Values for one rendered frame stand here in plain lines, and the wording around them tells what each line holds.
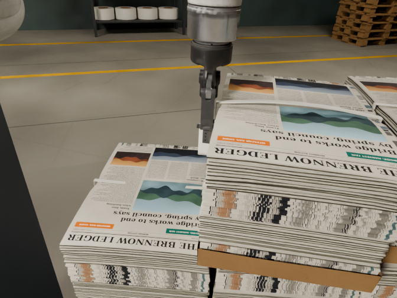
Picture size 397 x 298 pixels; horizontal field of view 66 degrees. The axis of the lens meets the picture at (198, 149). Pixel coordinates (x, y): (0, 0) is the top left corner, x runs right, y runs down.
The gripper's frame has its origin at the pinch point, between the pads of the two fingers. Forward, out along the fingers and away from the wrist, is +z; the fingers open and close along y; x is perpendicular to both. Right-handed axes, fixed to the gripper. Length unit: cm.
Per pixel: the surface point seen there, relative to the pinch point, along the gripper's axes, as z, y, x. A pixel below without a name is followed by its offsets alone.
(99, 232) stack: 13.2, -15.8, 19.1
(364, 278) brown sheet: 8.7, -24.5, -26.4
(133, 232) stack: 13.1, -15.2, 12.5
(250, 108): -9.9, -4.9, -7.8
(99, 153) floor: 96, 136, 82
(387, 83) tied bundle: -10.2, 13.5, -40.2
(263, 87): -10.3, 5.5, -11.3
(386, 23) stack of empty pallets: 55, 587, -322
